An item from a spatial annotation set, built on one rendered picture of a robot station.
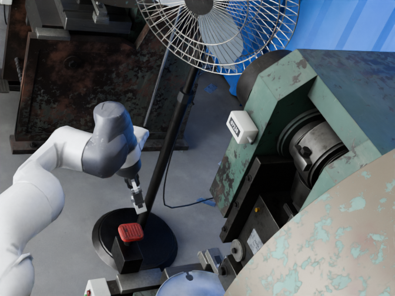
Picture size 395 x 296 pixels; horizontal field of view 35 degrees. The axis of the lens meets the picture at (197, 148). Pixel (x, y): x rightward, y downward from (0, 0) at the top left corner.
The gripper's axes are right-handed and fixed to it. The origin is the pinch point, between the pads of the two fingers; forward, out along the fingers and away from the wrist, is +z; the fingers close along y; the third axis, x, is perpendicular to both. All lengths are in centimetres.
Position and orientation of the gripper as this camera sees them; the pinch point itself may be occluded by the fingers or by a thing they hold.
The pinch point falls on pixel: (139, 204)
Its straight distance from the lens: 179.1
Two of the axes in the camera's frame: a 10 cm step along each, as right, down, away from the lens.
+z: 1.1, 6.5, 7.5
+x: 9.3, -3.3, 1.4
